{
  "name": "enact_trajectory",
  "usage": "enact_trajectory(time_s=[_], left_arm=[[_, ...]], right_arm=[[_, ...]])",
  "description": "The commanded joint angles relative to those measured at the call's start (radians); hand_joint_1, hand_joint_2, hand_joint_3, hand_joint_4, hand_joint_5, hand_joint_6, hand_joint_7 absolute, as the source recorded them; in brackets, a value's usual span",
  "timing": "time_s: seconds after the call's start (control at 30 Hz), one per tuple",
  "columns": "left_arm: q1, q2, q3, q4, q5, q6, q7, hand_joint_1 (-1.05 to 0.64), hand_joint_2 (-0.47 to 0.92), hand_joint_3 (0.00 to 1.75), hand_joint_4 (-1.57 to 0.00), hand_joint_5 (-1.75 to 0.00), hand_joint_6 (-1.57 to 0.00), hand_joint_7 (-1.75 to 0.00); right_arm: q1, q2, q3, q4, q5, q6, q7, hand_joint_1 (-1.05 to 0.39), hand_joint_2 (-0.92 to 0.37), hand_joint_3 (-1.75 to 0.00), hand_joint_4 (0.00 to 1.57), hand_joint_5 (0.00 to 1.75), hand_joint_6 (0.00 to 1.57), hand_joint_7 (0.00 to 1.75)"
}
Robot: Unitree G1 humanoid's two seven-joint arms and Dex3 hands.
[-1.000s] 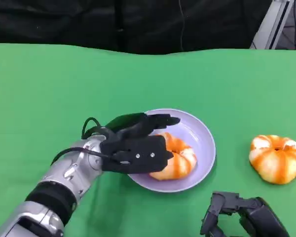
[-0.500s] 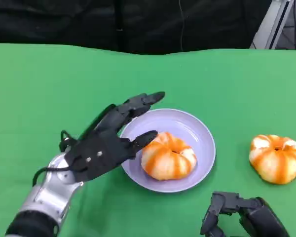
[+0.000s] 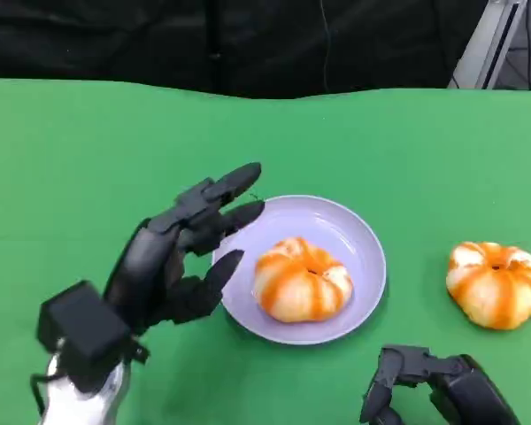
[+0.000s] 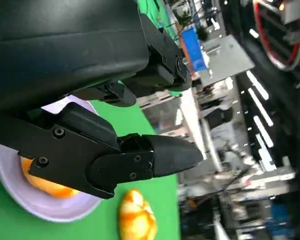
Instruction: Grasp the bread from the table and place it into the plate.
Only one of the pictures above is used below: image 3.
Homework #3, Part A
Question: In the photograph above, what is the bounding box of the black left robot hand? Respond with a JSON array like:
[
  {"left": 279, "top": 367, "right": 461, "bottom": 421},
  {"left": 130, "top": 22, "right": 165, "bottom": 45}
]
[{"left": 104, "top": 162, "right": 266, "bottom": 336}]

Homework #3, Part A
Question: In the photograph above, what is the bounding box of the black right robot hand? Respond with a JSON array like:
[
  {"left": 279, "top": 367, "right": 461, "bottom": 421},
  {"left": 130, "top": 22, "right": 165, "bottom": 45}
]
[{"left": 359, "top": 344, "right": 521, "bottom": 425}]

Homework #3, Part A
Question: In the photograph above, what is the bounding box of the orange white toy bread roll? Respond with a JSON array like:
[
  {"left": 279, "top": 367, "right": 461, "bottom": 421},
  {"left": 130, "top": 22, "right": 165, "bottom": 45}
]
[
  {"left": 445, "top": 241, "right": 531, "bottom": 331},
  {"left": 252, "top": 236, "right": 354, "bottom": 323}
]

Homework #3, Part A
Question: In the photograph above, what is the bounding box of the green table cloth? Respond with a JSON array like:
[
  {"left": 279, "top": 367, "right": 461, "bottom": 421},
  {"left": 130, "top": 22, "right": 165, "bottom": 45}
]
[{"left": 0, "top": 77, "right": 531, "bottom": 425}]

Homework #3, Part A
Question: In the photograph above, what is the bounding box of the lilac plate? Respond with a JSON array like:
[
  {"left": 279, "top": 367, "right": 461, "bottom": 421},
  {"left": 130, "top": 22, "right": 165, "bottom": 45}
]
[{"left": 211, "top": 194, "right": 387, "bottom": 346}]

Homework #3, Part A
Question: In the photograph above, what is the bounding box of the black backdrop curtain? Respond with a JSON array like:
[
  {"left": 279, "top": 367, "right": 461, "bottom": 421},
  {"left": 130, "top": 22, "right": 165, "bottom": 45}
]
[{"left": 0, "top": 0, "right": 490, "bottom": 101}]

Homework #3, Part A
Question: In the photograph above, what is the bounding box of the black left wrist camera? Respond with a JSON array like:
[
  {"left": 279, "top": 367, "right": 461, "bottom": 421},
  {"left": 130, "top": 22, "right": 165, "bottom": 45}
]
[{"left": 35, "top": 281, "right": 150, "bottom": 394}]

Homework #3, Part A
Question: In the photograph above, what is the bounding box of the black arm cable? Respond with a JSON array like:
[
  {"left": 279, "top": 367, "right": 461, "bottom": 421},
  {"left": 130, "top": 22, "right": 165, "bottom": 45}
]
[{"left": 29, "top": 373, "right": 67, "bottom": 418}]

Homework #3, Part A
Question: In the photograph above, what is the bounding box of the thin black hanging cable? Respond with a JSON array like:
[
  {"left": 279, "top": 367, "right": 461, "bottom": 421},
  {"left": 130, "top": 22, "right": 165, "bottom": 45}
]
[{"left": 318, "top": 0, "right": 334, "bottom": 97}]

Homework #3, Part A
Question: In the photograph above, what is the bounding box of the grey aluminium frame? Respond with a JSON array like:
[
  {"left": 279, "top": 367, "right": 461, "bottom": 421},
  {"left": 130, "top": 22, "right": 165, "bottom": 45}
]
[{"left": 447, "top": 0, "right": 531, "bottom": 90}]

